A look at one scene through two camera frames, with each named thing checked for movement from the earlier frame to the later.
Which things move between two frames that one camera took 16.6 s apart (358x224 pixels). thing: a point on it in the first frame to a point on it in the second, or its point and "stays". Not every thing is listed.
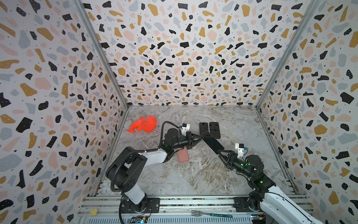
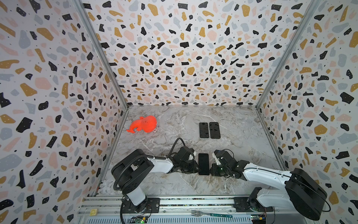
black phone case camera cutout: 215,130 stays
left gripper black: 189,142 to 193,169
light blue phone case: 203,127 stays
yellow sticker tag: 93,212 stays
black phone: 209,139 to 203,164
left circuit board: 138,220 stays
